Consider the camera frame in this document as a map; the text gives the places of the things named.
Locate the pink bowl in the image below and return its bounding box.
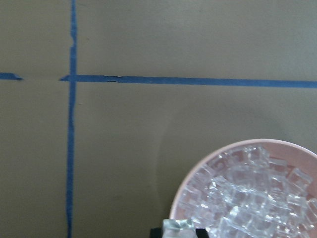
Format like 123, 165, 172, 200
169, 138, 317, 238

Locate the clear ice cube pile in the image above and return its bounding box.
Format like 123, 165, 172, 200
178, 145, 317, 238

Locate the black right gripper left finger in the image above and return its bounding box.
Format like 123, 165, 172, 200
150, 228, 163, 238

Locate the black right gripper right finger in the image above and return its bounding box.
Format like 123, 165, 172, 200
195, 228, 209, 238

